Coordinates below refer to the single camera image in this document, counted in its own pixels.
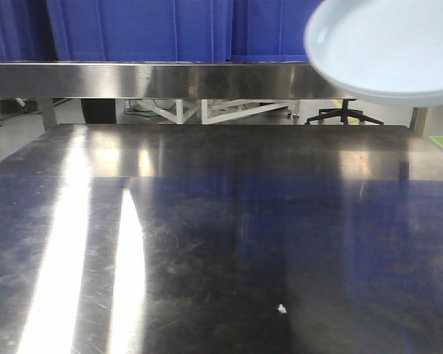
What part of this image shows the light blue plate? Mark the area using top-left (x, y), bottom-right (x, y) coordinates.
top-left (304, 1), bottom-right (443, 107)

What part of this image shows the black office chair base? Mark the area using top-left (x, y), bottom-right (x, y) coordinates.
top-left (305, 99), bottom-right (384, 125)

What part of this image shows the blue bin upper right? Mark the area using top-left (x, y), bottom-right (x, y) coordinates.
top-left (231, 0), bottom-right (321, 63)

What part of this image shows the blue bin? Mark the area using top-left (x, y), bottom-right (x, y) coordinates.
top-left (231, 0), bottom-right (321, 63)
top-left (47, 1), bottom-right (233, 63)

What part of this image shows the blue bin upper left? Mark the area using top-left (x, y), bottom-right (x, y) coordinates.
top-left (47, 1), bottom-right (233, 63)

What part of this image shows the white frame structure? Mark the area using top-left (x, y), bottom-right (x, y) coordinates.
top-left (124, 99), bottom-right (301, 125)

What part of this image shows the stainless steel shelf rail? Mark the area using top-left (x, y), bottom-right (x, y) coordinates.
top-left (0, 62), bottom-right (349, 100)

